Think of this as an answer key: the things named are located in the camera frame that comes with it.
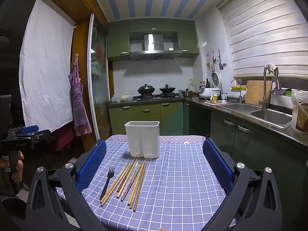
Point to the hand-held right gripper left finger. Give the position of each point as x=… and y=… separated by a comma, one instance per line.
x=92, y=166

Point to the clear bag of food packets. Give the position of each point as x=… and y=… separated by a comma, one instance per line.
x=300, y=113

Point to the row of wooden chopsticks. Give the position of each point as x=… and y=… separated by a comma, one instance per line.
x=137, y=185

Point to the clear plastic food bag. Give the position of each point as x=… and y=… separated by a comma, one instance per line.
x=124, y=97

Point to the light green drawer cabinets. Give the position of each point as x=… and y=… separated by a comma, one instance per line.
x=144, y=112

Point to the person's left forearm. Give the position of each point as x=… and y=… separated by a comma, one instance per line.
x=10, y=204

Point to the steel double sink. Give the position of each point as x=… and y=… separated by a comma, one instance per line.
x=270, y=116

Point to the yellow-capped oil bottle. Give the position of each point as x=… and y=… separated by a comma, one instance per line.
x=191, y=86

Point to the dark stone countertop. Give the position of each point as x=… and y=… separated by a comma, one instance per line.
x=276, y=131

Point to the green wall cabinets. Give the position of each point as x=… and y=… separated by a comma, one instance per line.
x=118, y=41

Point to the dark red chair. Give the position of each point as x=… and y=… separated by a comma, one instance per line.
x=63, y=139

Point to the white enamel mug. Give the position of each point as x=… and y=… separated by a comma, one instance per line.
x=224, y=96

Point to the steel range hood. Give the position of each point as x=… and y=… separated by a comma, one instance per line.
x=152, y=43

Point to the black plastic fork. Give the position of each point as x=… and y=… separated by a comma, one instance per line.
x=107, y=185

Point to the dark sauce bottle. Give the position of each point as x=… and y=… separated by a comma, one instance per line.
x=208, y=83

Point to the glass sliding door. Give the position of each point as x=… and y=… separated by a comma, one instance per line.
x=98, y=77

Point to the dark green base cabinets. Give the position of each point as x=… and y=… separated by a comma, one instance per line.
x=259, y=154

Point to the purple plaid apron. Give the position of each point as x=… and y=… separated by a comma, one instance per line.
x=78, y=101

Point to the green plastic tray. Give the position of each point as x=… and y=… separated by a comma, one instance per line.
x=288, y=92

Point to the pale rag on faucet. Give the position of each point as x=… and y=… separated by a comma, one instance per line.
x=269, y=67

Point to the purple plastic container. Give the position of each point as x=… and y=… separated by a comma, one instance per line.
x=278, y=91

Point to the white striped window blind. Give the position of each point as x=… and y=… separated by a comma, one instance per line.
x=264, y=28

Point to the yellow cup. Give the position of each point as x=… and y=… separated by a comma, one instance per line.
x=213, y=98

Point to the white appliance with round grille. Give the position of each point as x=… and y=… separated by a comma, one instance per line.
x=216, y=80

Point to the black gas stove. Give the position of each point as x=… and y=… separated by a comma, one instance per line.
x=156, y=97

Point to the white rice cooker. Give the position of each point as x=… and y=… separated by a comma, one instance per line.
x=207, y=92

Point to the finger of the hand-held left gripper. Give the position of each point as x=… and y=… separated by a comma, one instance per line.
x=39, y=134
x=30, y=129

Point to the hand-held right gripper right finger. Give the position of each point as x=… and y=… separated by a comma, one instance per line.
x=217, y=164

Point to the white plastic utensil holder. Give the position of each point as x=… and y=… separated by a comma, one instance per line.
x=142, y=137

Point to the person's left hand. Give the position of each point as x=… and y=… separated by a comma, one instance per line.
x=17, y=170

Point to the white cloth backdrop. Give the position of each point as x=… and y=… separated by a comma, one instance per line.
x=45, y=65

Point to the short steel faucet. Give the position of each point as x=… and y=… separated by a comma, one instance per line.
x=240, y=91

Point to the tall steel faucet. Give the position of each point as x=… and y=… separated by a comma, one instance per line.
x=264, y=89

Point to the yellow drain rack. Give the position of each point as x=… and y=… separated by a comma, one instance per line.
x=238, y=88

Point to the black lidded wok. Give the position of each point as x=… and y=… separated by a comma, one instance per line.
x=146, y=90
x=167, y=89

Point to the clear plastic spoon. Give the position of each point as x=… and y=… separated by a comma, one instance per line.
x=138, y=164

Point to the grey tongs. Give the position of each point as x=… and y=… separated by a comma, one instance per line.
x=277, y=79

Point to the pink dishcloth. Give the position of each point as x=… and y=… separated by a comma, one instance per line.
x=213, y=102

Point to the wooden cutting board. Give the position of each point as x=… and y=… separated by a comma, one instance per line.
x=252, y=92

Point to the blue checkered tablecloth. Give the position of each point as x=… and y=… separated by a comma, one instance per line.
x=173, y=185

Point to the small steel pot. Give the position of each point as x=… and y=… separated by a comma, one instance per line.
x=187, y=93

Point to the black hanging spatula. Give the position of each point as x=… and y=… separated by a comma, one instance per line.
x=220, y=65

